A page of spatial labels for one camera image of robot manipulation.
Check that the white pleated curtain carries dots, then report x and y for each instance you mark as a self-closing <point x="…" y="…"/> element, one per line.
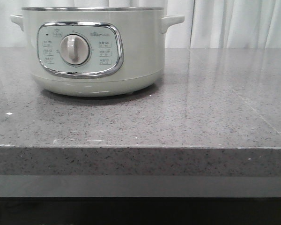
<point x="208" y="23"/>

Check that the pale green electric pot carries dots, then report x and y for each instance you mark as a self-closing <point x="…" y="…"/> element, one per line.
<point x="95" y="51"/>

